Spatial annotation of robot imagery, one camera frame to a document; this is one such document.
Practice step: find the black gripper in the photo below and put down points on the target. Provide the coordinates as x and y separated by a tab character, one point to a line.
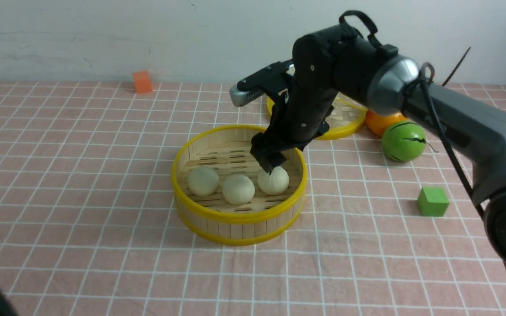
299	117

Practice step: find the white bun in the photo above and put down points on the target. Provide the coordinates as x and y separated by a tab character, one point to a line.
238	189
274	182
203	181

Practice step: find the white bun front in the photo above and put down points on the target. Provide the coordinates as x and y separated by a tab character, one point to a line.
238	189

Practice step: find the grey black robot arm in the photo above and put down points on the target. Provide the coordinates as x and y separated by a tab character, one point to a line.
339	60

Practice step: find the bamboo steamer tray yellow rim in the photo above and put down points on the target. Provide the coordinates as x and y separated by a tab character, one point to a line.
226	150

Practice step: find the bamboo steamer lid yellow rim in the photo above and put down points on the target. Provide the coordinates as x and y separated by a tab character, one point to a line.
347	118

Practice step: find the orange toy pear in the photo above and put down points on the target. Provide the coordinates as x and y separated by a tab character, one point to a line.
377	124

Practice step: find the green toy watermelon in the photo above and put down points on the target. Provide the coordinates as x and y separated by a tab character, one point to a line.
404	142

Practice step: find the orange foam cube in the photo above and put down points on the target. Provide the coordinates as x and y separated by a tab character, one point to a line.
142	82

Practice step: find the green foam cube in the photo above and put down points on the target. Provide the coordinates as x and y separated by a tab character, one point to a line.
432	201

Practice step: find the pink checkered tablecloth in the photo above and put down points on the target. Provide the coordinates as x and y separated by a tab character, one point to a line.
88	226

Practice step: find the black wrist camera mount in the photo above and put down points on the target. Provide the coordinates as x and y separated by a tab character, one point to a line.
270	81

